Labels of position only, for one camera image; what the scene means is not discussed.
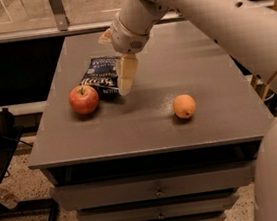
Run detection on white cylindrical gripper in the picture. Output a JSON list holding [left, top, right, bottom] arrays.
[[98, 13, 149, 96]]

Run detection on blue chip bag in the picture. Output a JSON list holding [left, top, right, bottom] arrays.
[[81, 56, 119, 100]]

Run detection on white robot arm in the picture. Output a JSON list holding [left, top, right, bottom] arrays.
[[100, 0, 277, 221]]

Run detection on red apple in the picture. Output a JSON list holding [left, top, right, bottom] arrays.
[[68, 85, 99, 115]]

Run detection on orange fruit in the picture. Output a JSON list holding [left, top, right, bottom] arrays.
[[172, 94, 196, 119]]

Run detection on top drawer with knob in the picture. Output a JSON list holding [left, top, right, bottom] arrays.
[[50, 162, 255, 210]]

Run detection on drawer with knob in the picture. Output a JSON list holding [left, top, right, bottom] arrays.
[[78, 192, 239, 221], [50, 162, 255, 210]]

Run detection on middle drawer with knob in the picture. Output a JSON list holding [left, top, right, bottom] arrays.
[[78, 192, 239, 221]]

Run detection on metal railing post middle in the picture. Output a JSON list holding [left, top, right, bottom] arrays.
[[48, 0, 70, 31]]

